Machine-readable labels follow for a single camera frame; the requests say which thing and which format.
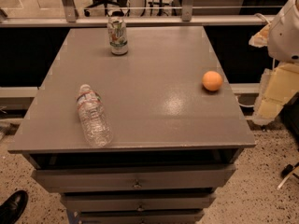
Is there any grey drawer cabinet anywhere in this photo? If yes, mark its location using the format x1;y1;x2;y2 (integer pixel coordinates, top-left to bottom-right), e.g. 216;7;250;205
10;26;254;224

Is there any black leather shoe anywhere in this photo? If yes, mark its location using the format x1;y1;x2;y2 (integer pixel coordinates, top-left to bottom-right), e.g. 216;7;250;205
0;190;28;224

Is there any white cable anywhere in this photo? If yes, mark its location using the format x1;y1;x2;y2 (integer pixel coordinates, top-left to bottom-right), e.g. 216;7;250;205
253;12;271;25

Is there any metal railing frame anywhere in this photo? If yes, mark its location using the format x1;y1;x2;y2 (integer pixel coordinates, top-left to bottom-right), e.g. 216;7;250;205
0;0;275;27

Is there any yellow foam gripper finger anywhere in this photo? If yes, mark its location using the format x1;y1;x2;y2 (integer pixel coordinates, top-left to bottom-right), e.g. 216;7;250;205
252;63;299;126

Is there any black office chair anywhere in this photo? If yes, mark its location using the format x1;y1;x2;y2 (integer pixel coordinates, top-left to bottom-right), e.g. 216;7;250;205
83;0;124;17

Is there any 7up soda can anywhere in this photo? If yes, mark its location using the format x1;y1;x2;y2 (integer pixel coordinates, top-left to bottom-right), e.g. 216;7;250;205
107;17;128;55

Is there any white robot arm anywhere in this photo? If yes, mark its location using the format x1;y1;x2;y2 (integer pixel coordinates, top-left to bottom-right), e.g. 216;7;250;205
249;0;299;126

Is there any orange fruit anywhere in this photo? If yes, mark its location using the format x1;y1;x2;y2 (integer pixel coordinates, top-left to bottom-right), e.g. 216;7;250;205
202;71;223;91

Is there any clear plastic water bottle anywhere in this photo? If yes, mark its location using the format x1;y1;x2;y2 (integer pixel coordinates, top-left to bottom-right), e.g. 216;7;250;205
77;84;112;147

